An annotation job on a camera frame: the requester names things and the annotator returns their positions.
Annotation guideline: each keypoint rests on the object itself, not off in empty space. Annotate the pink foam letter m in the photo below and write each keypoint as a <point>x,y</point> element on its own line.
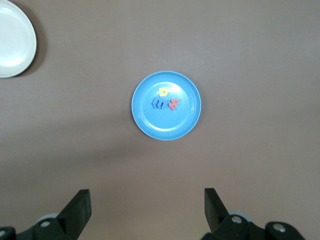
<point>173,104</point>

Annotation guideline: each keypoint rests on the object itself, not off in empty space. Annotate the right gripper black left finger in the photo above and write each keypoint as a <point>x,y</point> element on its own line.
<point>75,215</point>

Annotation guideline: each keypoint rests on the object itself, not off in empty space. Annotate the blue plate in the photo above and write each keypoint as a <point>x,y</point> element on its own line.
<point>166,122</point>

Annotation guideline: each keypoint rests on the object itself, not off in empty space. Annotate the beige plate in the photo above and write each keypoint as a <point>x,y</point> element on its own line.
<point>12,37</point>

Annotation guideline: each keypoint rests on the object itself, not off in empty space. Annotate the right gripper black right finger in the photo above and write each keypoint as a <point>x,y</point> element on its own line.
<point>216,215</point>

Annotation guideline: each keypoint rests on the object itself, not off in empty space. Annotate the small blue foam letter m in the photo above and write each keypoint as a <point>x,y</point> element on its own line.
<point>161,105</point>

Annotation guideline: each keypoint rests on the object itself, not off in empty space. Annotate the yellow foam letter n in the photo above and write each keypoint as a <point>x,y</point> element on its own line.
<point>163,94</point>

